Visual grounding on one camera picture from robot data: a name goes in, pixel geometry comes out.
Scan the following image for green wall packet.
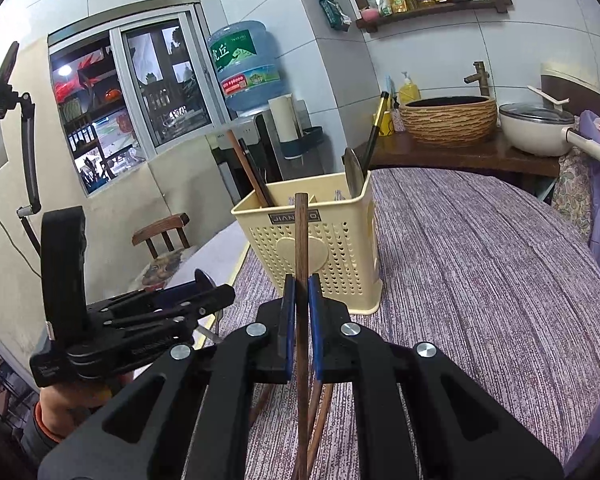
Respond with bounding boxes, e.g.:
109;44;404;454
318;0;352;32

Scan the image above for left hand yellow nails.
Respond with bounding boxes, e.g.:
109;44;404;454
34;382;112;442

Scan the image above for black gold handled utensil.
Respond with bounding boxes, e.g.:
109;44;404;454
361;91;390;176

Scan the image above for yellow soap bottle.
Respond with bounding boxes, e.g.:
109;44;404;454
398;72;422;105

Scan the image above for blue water jug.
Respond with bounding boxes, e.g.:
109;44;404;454
207;21;288;115

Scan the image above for water dispenser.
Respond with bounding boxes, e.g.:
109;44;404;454
207;107;325;204

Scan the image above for phone on stand arm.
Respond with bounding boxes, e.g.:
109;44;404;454
0;41;42;256

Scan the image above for silver metal spoon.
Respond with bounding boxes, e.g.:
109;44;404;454
194;269;223;344

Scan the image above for paper towel roll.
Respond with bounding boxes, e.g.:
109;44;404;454
268;94;300;143

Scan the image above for cream plastic utensil holder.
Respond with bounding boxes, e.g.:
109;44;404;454
232;172;382;315

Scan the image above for wooden chair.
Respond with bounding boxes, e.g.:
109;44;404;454
131;212;195;290

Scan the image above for brass faucet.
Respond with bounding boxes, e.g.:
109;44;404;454
464;61;490;96

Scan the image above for woven brown basin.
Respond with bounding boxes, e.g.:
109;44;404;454
399;96;498;148

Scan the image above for sliding window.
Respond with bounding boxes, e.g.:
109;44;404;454
47;0;230;195

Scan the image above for purple striped tablecloth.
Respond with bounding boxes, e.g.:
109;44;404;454
179;167;600;480

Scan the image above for dark metal spoon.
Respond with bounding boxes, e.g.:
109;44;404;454
342;148;365;200

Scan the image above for cream pan with lid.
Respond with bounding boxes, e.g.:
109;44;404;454
498;86;600;162

